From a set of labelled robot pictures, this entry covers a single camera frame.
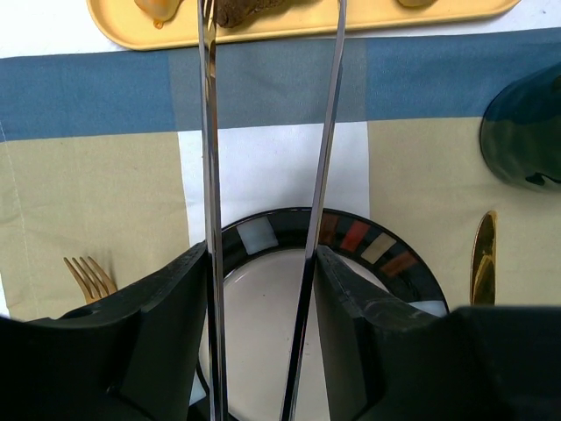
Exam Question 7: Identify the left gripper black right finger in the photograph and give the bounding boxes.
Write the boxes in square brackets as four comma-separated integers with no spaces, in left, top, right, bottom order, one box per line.
[316,246,560,420]

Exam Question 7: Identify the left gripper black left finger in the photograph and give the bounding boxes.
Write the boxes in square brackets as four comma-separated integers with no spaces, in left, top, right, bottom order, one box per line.
[1,243,207,420]

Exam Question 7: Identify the steel tongs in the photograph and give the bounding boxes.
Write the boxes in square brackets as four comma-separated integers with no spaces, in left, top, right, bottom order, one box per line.
[197,1,347,420]

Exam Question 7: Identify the pale bread roll left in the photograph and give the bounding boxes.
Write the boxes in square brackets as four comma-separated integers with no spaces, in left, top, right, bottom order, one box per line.
[134,0,181,29]

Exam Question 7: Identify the dark brown bread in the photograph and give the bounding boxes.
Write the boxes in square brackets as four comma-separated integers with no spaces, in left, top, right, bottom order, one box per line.
[213,0,321,28]

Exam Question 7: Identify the golden bread roll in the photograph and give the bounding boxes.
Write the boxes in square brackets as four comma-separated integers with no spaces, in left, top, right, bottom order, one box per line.
[398,0,436,9]

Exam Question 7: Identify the gold fork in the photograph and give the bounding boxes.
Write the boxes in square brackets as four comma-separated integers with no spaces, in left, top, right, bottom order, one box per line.
[63,256,117,304]

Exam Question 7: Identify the gold knife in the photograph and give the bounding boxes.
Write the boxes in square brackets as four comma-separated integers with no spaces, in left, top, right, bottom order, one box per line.
[470,210,497,305]

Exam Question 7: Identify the black rimmed beige plate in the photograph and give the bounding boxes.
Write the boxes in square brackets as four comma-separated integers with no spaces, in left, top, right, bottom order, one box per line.
[223,207,448,420]

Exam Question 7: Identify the blue beige checked placemat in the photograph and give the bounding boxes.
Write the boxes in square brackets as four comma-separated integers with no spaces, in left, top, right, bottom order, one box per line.
[1,29,560,319]

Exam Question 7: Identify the dark green cup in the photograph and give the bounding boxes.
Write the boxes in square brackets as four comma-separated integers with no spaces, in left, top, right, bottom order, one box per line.
[479,64,560,193]

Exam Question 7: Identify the yellow tray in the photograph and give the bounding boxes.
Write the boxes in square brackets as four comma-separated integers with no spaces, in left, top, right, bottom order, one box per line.
[87,0,517,50]

